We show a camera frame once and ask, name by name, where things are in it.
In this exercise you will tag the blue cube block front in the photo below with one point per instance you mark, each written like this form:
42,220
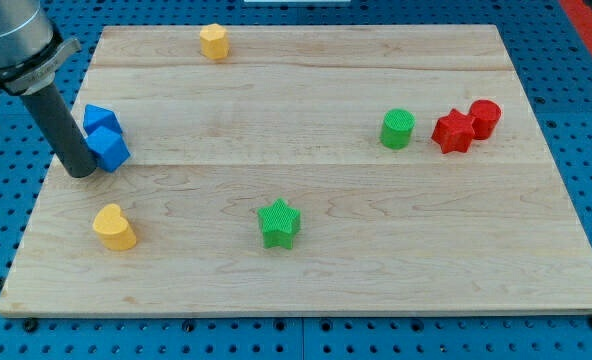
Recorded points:
109,148

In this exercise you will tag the green star block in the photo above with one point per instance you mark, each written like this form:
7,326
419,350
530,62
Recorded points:
279,223

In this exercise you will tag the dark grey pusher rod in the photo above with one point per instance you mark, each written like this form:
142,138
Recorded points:
52,116

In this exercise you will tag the green cylinder block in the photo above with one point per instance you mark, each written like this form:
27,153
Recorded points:
397,127

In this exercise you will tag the red star block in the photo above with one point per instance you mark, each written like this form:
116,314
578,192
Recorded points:
454,132

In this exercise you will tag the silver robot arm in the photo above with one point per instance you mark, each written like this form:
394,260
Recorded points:
31,47

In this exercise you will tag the yellow heart block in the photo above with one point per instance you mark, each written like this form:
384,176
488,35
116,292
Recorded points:
113,228

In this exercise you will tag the blue cube block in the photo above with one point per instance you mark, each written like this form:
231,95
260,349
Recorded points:
109,148
95,117

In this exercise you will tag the blue cube block rear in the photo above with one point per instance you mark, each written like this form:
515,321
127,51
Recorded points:
95,117

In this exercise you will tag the yellow hexagon block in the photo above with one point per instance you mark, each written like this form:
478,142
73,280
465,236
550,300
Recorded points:
214,41

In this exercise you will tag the wooden board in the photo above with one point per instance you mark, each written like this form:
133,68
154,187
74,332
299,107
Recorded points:
295,112

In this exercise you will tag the red cylinder block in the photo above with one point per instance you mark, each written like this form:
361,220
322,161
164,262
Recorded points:
485,114

